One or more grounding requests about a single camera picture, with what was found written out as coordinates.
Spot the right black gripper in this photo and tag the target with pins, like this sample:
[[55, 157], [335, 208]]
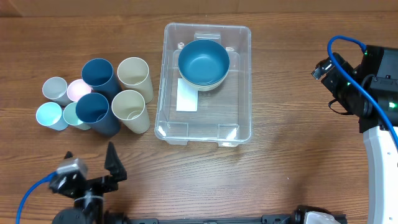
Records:
[[329, 83]]

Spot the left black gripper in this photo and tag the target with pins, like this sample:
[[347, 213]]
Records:
[[114, 163]]

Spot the small light blue cup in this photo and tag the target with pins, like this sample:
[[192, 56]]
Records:
[[50, 115]]

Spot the small pink cup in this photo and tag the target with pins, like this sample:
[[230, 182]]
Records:
[[77, 89]]

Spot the small grey cup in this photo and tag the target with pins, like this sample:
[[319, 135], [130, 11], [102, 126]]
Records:
[[55, 89]]

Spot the dark blue bowl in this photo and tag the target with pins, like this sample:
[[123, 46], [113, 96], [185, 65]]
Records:
[[203, 62]]

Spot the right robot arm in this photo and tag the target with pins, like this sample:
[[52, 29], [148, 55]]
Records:
[[381, 152]]

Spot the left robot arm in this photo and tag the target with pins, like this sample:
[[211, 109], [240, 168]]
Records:
[[87, 209]]

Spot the small mint green cup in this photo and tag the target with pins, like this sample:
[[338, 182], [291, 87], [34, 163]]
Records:
[[72, 119]]

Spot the tall navy cup front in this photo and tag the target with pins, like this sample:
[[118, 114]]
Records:
[[95, 110]]

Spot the tall navy cup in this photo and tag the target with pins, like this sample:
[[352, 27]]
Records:
[[99, 74], [95, 110]]

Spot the tall beige cup front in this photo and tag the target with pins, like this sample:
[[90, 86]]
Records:
[[130, 108]]

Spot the tall beige cup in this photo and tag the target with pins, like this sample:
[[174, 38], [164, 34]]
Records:
[[130, 108], [134, 74]]

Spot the tall navy cup rear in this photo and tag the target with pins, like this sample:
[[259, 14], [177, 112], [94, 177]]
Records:
[[99, 74]]

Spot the tall beige cup rear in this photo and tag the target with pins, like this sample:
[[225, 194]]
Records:
[[134, 74]]

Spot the white label in bin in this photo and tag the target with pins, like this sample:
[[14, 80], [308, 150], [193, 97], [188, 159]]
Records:
[[187, 97]]

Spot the clear plastic storage bin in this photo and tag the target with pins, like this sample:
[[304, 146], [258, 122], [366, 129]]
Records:
[[224, 115]]

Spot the cream bowl stack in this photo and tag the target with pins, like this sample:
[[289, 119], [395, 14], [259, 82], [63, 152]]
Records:
[[204, 87]]

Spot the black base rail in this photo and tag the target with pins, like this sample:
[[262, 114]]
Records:
[[265, 219]]

